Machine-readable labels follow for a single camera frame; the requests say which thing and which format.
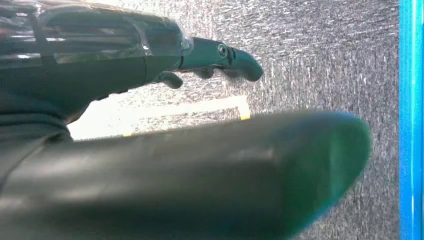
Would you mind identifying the blue metal shelf rack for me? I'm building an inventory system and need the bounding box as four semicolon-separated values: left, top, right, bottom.
398;0;424;240

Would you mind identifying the yellow floor tape square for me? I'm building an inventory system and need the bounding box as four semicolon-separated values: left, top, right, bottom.
66;95;252;142

